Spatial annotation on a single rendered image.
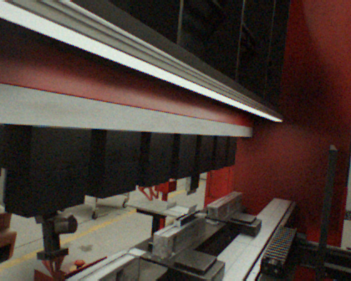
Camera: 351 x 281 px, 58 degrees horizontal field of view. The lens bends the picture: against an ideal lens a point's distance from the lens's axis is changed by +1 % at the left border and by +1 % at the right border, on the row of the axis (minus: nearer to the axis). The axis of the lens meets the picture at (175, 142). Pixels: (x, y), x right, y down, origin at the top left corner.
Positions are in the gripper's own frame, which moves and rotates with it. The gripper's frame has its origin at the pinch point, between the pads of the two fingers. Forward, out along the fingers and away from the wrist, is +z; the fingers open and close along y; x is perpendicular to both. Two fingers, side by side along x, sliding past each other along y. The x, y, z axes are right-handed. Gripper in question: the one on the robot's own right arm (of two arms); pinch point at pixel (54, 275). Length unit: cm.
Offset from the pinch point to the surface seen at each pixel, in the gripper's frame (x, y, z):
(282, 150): 130, 58, -35
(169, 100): 7, 53, -53
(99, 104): -25, 55, -48
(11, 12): -58, 77, -47
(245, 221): 39, 60, -9
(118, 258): -6.0, 37.0, -8.6
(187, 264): -9, 62, -8
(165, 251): 18.4, 36.8, -3.6
